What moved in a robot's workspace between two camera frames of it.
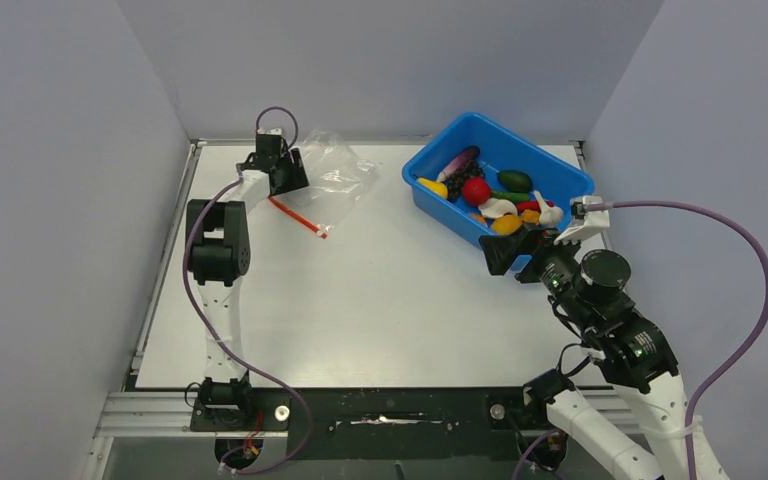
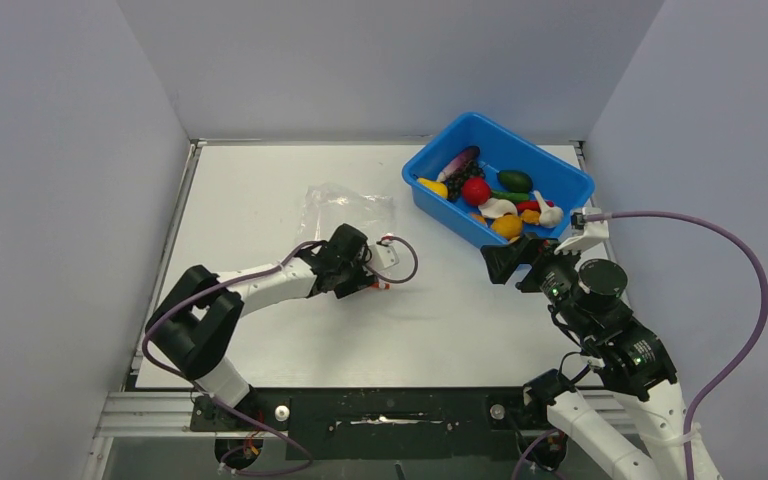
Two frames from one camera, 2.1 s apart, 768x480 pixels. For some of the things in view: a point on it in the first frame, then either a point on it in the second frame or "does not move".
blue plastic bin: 480,178 does not move
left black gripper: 297,177 → 353,284
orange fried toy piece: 531,216 does not move
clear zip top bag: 339,179 → 327,206
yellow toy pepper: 440,188 does not move
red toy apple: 476,191 does not move
